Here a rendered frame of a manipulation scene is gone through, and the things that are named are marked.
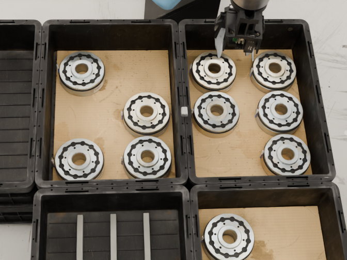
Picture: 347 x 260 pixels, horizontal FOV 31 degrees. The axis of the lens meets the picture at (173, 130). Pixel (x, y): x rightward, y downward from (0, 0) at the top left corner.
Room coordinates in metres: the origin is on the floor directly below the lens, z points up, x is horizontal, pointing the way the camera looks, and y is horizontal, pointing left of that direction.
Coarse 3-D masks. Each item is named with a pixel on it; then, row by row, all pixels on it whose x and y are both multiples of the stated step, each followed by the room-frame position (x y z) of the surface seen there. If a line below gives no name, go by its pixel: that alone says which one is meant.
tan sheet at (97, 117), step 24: (120, 72) 0.76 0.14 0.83; (144, 72) 0.77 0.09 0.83; (168, 72) 0.78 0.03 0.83; (72, 96) 0.67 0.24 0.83; (96, 96) 0.68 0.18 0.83; (120, 96) 0.69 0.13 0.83; (168, 96) 0.71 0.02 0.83; (72, 120) 0.61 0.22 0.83; (96, 120) 0.62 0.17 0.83; (120, 120) 0.63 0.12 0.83; (120, 144) 0.57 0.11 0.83; (168, 144) 0.59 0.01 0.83; (120, 168) 0.52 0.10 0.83
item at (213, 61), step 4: (212, 60) 0.80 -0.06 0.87; (216, 60) 0.80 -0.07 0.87; (204, 64) 0.79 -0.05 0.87; (208, 64) 0.79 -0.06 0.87; (216, 64) 0.80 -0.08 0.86; (220, 64) 0.79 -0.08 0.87; (204, 68) 0.78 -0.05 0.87; (220, 68) 0.79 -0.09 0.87; (224, 68) 0.79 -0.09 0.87; (204, 72) 0.77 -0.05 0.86; (208, 72) 0.77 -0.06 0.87; (220, 72) 0.77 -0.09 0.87; (224, 72) 0.78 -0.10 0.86; (212, 76) 0.76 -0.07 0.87; (216, 76) 0.76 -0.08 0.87; (220, 76) 0.77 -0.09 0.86
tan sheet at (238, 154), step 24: (240, 72) 0.81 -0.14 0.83; (192, 96) 0.72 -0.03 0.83; (240, 96) 0.74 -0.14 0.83; (192, 120) 0.66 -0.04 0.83; (240, 120) 0.68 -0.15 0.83; (216, 144) 0.61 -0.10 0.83; (240, 144) 0.62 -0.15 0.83; (264, 144) 0.63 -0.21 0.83; (216, 168) 0.55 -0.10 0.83; (240, 168) 0.56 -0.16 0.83
